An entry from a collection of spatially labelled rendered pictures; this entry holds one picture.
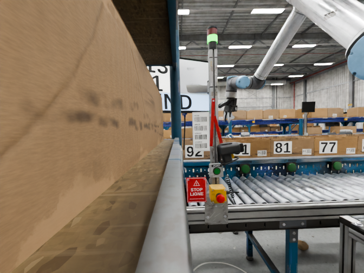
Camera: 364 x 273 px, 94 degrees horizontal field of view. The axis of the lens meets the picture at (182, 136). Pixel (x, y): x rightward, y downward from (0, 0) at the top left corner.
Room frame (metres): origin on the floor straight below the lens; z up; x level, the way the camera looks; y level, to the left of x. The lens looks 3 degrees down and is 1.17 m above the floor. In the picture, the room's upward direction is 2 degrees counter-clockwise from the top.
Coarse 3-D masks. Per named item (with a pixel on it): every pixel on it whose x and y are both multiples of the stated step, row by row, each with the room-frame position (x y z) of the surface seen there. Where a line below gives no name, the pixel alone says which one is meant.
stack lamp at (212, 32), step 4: (212, 28) 0.85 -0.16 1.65; (208, 32) 0.86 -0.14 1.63; (212, 32) 0.85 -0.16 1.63; (216, 32) 0.86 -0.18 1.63; (208, 36) 0.86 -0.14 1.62; (212, 36) 0.85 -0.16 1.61; (216, 36) 0.85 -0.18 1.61; (208, 40) 0.86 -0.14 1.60; (212, 40) 0.85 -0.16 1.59; (216, 40) 0.85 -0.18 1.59
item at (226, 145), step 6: (222, 144) 0.80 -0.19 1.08; (228, 144) 0.80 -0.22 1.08; (234, 144) 0.80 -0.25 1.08; (240, 144) 0.80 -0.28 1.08; (222, 150) 0.79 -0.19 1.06; (228, 150) 0.79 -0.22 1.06; (234, 150) 0.79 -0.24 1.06; (240, 150) 0.80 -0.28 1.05; (222, 156) 0.81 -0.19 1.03; (228, 156) 0.81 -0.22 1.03; (222, 162) 0.82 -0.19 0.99; (228, 162) 0.80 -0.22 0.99
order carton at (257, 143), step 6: (222, 138) 1.75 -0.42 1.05; (228, 138) 1.75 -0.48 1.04; (234, 138) 1.75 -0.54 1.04; (240, 138) 1.75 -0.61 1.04; (246, 138) 1.75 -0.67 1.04; (252, 138) 1.75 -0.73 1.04; (258, 138) 1.68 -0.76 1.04; (264, 138) 1.56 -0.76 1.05; (252, 144) 1.46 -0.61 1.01; (258, 144) 1.46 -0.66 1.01; (264, 144) 1.47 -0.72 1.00; (252, 150) 1.46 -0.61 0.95; (258, 150) 1.46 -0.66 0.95; (234, 156) 1.46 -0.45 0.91; (240, 156) 1.46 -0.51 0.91; (246, 156) 1.46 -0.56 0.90; (252, 156) 1.46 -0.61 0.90; (258, 156) 1.46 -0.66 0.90; (264, 156) 1.47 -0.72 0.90
